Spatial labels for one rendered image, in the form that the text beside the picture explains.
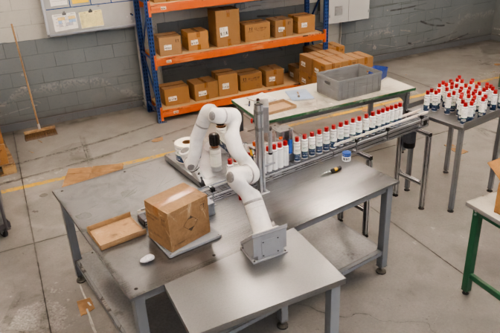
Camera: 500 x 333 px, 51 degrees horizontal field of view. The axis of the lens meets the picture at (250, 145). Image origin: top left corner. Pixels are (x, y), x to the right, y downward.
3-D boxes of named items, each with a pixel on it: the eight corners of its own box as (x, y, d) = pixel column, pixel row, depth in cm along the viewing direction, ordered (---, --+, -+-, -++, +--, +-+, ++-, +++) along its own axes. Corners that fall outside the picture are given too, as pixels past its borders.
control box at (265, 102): (268, 123, 375) (268, 98, 368) (269, 133, 360) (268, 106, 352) (254, 124, 376) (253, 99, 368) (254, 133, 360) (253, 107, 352)
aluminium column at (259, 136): (262, 189, 382) (259, 102, 354) (265, 191, 378) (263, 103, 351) (257, 191, 380) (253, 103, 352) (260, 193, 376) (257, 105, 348)
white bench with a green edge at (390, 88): (370, 131, 676) (373, 70, 642) (410, 152, 614) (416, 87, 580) (235, 165, 603) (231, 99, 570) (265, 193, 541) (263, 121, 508)
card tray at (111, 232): (130, 216, 356) (129, 211, 354) (146, 233, 336) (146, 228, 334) (87, 232, 341) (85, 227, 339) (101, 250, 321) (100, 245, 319)
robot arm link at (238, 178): (266, 198, 315) (254, 161, 320) (245, 202, 301) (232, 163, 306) (253, 204, 322) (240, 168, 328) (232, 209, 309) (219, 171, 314)
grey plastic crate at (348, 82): (358, 82, 607) (359, 63, 598) (382, 91, 575) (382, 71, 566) (315, 91, 582) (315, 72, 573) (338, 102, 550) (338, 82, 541)
